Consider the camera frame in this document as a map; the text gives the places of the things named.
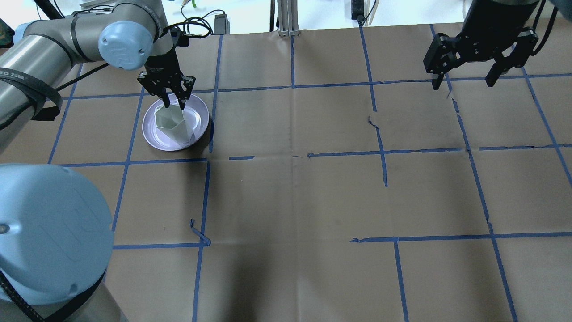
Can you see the brown paper table cover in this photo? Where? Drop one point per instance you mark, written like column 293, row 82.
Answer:
column 334, row 185

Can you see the black power adapter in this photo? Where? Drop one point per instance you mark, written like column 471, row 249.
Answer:
column 221, row 25

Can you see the lilac round plate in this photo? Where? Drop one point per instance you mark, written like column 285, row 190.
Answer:
column 194, row 105

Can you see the aluminium frame post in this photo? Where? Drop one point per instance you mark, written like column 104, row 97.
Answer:
column 287, row 13

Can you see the white faceted cup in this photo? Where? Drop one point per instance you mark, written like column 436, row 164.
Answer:
column 174, row 124

